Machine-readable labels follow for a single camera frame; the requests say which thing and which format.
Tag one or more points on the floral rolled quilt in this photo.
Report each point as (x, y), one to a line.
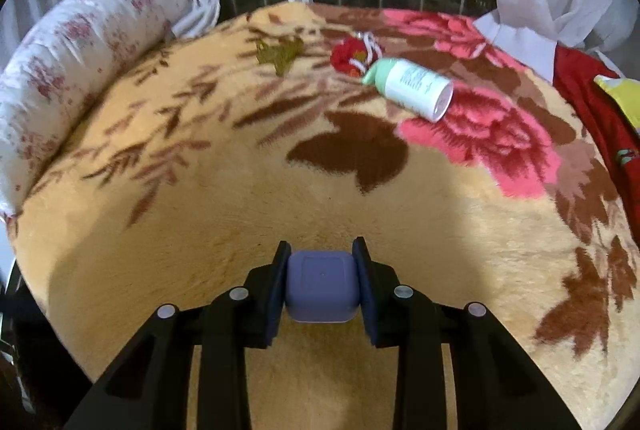
(60, 60)

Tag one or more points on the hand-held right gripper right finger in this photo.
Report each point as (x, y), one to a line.
(367, 300)

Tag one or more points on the yellow printed pillow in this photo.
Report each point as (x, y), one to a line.
(627, 97)

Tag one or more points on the green and white labelled bottle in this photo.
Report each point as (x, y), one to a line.
(410, 85)

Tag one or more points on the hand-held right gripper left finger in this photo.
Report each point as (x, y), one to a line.
(277, 300)

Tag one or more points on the red cloth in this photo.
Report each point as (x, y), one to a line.
(600, 120)

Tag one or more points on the purple square case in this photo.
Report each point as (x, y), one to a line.
(322, 285)

